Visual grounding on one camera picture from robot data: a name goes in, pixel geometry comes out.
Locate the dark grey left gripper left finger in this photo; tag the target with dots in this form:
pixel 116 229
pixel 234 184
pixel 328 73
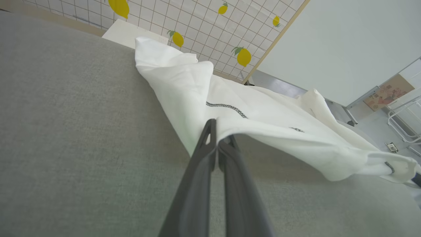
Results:
pixel 192 191

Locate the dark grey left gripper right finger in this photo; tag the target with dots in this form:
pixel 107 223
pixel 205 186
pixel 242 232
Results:
pixel 241 197

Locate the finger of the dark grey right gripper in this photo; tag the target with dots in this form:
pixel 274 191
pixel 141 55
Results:
pixel 417 180

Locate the white t-shirt with logo patch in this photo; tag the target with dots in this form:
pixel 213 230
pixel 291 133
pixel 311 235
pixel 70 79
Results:
pixel 263 115

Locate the white floor power socket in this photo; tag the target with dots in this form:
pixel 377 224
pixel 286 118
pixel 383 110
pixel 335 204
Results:
pixel 392 147

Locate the white metal tube rack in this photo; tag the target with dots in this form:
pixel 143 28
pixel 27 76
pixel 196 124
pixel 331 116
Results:
pixel 389 119

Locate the printed cardboard box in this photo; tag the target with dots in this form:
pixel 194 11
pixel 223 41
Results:
pixel 388 92

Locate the grey metal partition foot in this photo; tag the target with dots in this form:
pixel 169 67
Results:
pixel 248 83

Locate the lemon print partition screen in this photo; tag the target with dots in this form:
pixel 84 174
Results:
pixel 204 19

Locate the white rectangular box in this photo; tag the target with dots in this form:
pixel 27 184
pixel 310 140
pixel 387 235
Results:
pixel 125 33

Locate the grey metal panel frame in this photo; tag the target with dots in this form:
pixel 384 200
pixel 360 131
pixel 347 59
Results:
pixel 361 97

